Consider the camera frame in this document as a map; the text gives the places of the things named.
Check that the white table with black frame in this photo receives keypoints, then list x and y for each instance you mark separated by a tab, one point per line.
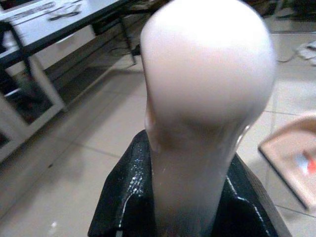
39	32

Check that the white cabinet frame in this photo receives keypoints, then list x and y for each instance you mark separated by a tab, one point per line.
50	84

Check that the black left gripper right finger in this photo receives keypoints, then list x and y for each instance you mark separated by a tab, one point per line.
247	207

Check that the black tool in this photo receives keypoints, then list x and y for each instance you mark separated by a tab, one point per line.
64	14

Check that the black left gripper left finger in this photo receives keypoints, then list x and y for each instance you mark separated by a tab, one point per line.
128	187

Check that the pink plastic dustpan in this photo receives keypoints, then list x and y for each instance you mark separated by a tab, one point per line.
279	158

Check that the orange scrap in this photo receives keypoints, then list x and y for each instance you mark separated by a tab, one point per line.
310	166

